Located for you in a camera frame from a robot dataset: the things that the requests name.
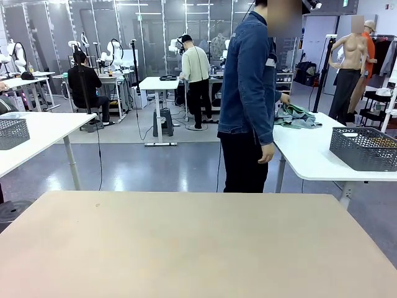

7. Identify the blue-grey terry towel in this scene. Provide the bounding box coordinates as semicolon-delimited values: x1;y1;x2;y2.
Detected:
274;111;324;130

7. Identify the standing person in beige sweater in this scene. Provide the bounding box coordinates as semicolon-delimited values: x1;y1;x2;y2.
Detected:
179;34;215;131

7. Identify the black camera pole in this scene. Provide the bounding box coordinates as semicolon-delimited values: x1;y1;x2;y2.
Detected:
129;38;143;96

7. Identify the black bag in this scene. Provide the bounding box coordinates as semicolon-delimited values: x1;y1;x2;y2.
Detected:
295;61;321;87

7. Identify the mannequin in orange shirt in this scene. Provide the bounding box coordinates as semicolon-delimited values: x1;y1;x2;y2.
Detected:
347;20;378;114

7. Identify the grey perforated basket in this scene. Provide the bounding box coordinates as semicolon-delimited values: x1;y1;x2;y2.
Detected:
329;126;397;173
0;117;31;151

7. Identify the bare mannequin with dark trousers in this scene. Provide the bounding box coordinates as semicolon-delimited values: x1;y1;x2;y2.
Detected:
328;15;370;125

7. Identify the person in denim jacket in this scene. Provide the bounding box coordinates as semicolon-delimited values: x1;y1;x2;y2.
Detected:
216;0;303;194

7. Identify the seated person in black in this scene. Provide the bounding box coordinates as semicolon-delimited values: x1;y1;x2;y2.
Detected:
67;51;116;127

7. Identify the person's right hand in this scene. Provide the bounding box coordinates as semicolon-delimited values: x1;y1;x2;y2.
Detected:
257;143;277;165

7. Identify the clothes rack with garments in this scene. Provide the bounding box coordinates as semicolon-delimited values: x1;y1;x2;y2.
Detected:
370;33;397;79

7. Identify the black tripod with cable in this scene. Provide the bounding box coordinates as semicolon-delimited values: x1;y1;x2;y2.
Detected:
71;44;105;132

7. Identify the person's right forearm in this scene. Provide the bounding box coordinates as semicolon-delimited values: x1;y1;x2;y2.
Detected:
248;102;277;147

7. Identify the small white standing desk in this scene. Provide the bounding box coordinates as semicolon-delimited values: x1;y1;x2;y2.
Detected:
138;76;181;147

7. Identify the black pole with white top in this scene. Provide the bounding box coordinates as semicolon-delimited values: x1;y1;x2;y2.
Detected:
311;34;338;114

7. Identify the grey step stool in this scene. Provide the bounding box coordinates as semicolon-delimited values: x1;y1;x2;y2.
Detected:
152;107;174;138

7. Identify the white shoe shelf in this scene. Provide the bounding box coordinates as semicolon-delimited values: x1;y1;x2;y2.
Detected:
275;65;295;96

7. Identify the white background work table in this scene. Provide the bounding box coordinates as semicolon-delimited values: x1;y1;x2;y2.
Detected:
0;71;61;112

